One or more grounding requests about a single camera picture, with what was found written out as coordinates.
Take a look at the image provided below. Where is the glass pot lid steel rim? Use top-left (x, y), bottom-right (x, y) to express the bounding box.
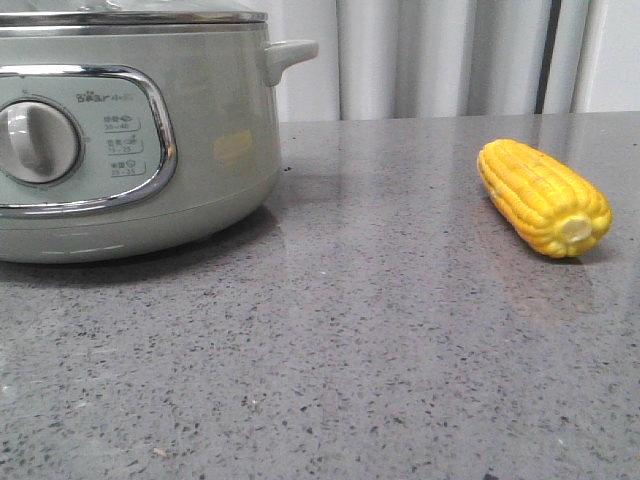
top-left (1, 1), bottom-right (267, 27)

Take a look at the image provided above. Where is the pale green electric pot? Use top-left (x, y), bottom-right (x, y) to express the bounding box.
top-left (1, 22), bottom-right (318, 263)

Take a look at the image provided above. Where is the white pleated curtain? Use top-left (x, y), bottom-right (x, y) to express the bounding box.
top-left (252, 1), bottom-right (639, 121)

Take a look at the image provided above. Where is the grey pot control knob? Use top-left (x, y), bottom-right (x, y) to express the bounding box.
top-left (1, 101), bottom-right (80, 184)

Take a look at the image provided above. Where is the yellow corn cob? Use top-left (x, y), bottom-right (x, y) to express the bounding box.
top-left (477, 139), bottom-right (613, 258)

